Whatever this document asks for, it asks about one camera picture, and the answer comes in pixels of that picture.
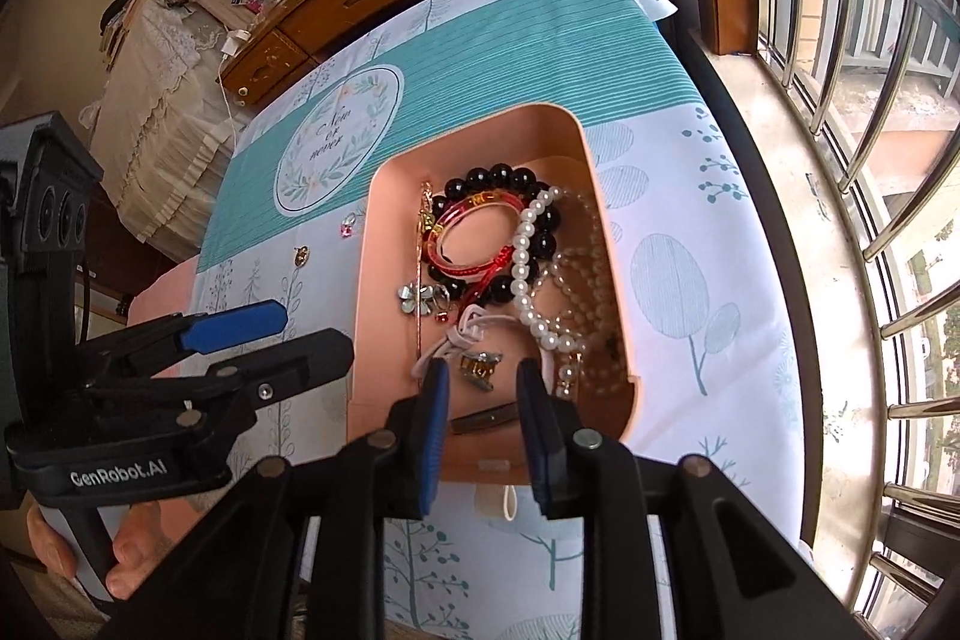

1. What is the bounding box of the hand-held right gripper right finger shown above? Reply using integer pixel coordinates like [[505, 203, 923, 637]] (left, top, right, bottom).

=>
[[516, 356, 863, 640]]

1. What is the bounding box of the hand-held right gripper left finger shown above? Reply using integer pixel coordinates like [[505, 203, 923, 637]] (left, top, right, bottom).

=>
[[97, 356, 451, 640]]

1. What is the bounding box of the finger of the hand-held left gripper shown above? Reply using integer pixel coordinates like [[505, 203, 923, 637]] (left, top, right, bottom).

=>
[[91, 329, 355, 425], [75, 301, 290, 387]]

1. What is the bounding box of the gold chain hair clip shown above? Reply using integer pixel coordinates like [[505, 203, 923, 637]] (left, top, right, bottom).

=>
[[456, 351, 506, 393]]

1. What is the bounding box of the pale green flower brooch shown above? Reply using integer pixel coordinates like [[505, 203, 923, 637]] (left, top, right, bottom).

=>
[[395, 281, 445, 316]]

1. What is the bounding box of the white pearl bracelet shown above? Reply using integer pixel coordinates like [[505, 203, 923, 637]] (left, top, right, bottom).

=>
[[510, 185, 590, 357]]

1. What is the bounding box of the gold ornate hairpin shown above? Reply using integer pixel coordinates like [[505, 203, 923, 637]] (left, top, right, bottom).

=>
[[409, 181, 443, 360]]

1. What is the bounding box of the cream bead necklace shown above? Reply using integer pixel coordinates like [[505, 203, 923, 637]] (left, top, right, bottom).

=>
[[540, 190, 628, 398]]

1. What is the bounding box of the red cord bead bracelet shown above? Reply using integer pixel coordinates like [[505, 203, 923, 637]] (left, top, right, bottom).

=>
[[422, 192, 542, 313]]

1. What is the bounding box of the black bead bracelet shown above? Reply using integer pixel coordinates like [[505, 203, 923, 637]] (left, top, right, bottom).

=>
[[420, 162, 563, 305]]

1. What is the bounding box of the pink jewelry box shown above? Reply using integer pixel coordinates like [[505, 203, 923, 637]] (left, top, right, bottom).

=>
[[346, 101, 643, 485]]

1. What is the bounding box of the person's left hand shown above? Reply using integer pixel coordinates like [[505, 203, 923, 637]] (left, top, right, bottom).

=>
[[26, 497, 197, 605]]

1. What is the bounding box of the bronze hair barrette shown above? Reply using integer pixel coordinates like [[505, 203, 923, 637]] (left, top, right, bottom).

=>
[[450, 404, 520, 436]]

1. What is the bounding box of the pink cushion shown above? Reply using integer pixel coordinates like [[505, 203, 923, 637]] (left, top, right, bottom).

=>
[[126, 256, 205, 320]]

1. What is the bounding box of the cream lace bedspread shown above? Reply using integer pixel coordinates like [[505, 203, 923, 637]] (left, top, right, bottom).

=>
[[96, 0, 250, 260]]

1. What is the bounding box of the teal printed tablecloth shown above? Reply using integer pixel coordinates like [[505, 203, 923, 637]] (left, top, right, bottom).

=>
[[124, 0, 818, 640]]

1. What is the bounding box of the metal window grille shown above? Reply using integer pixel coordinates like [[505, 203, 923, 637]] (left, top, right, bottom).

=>
[[741, 0, 960, 611]]

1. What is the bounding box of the white hair tie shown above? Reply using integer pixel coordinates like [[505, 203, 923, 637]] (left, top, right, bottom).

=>
[[411, 302, 518, 380]]

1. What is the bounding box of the white charger cable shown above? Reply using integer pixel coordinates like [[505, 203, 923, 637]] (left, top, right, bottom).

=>
[[216, 55, 250, 125]]

